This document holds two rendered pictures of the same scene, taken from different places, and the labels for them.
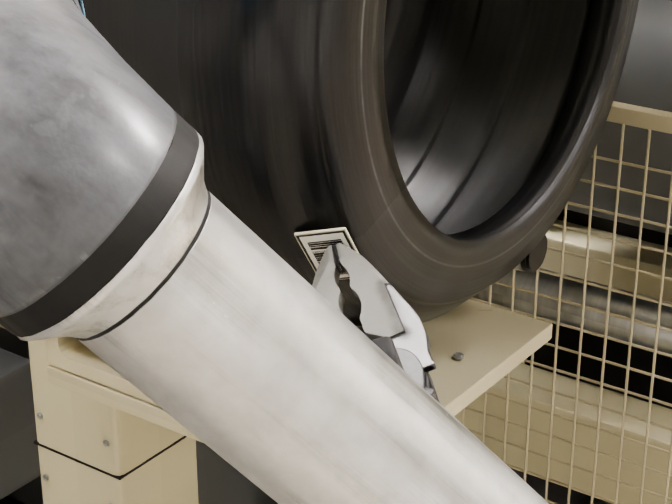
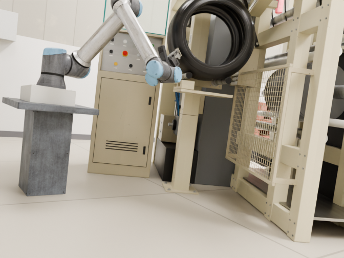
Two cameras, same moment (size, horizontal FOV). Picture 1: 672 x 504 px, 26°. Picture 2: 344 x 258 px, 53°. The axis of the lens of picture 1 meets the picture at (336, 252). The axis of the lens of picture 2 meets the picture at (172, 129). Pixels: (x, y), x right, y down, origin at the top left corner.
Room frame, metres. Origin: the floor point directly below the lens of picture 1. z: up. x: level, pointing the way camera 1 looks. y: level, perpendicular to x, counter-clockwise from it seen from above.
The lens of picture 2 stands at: (-0.63, -1.68, 0.71)
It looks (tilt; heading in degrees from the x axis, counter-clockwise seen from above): 5 degrees down; 46
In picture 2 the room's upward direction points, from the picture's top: 7 degrees clockwise
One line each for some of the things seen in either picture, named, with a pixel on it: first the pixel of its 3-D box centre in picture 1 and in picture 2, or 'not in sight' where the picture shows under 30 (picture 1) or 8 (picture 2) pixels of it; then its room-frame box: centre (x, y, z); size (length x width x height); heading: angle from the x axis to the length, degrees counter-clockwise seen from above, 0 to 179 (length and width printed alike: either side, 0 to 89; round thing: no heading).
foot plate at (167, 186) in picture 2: not in sight; (179, 187); (1.43, 0.25, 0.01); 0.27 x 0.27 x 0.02; 55
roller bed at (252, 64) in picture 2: not in sight; (244, 67); (1.73, -0.01, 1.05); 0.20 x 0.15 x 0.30; 55
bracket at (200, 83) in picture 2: not in sight; (197, 80); (1.40, 0.17, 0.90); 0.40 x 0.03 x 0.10; 145
